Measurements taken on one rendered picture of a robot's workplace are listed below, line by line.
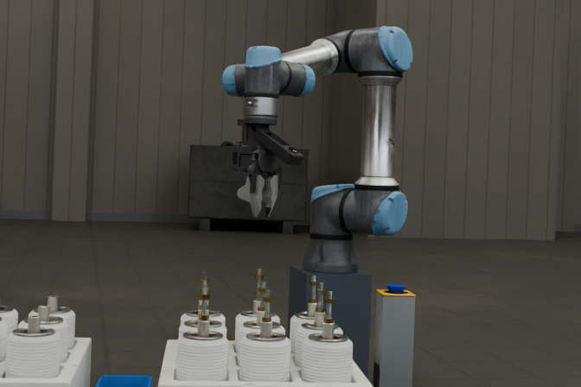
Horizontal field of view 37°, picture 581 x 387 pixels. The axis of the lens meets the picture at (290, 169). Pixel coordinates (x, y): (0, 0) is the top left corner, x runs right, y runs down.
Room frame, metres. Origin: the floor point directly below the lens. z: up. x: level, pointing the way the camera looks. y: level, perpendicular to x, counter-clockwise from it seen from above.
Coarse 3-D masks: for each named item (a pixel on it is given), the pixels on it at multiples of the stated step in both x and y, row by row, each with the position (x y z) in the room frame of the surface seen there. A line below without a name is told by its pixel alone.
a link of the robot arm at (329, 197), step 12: (312, 192) 2.32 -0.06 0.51; (324, 192) 2.28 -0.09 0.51; (336, 192) 2.27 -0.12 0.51; (348, 192) 2.27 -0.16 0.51; (312, 204) 2.31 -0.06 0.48; (324, 204) 2.28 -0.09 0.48; (336, 204) 2.26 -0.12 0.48; (312, 216) 2.31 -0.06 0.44; (324, 216) 2.28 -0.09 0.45; (336, 216) 2.25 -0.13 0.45; (312, 228) 2.31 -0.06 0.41; (324, 228) 2.28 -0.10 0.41; (336, 228) 2.27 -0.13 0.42
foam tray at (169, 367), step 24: (168, 360) 1.71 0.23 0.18; (168, 384) 1.53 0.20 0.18; (192, 384) 1.54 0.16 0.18; (216, 384) 1.54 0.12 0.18; (240, 384) 1.55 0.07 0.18; (264, 384) 1.55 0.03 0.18; (288, 384) 1.56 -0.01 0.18; (312, 384) 1.56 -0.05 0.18; (336, 384) 1.57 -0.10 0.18; (360, 384) 1.58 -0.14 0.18
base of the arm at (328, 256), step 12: (312, 240) 2.30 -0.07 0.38; (324, 240) 2.28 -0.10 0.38; (336, 240) 2.27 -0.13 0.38; (348, 240) 2.29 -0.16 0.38; (312, 252) 2.29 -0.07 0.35; (324, 252) 2.27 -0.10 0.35; (336, 252) 2.27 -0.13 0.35; (348, 252) 2.28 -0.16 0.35; (312, 264) 2.27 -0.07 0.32; (324, 264) 2.26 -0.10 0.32; (336, 264) 2.26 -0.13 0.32; (348, 264) 2.27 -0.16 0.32
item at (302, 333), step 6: (300, 330) 1.73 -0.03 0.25; (306, 330) 1.72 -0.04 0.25; (312, 330) 1.72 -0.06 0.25; (318, 330) 1.72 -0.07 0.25; (336, 330) 1.73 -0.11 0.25; (300, 336) 1.73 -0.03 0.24; (306, 336) 1.72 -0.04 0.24; (300, 342) 1.73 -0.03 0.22; (300, 348) 1.73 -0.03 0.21; (300, 354) 1.73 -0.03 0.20; (300, 360) 1.73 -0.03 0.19; (300, 366) 1.73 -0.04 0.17
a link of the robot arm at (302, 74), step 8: (288, 64) 1.90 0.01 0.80; (296, 64) 1.93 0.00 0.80; (296, 72) 1.91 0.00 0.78; (304, 72) 1.93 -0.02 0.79; (312, 72) 1.96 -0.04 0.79; (296, 80) 1.91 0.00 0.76; (304, 80) 1.93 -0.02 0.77; (312, 80) 1.95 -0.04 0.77; (288, 88) 1.90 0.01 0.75; (296, 88) 1.92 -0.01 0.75; (304, 88) 1.94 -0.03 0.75; (312, 88) 1.96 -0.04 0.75; (296, 96) 1.97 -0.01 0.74
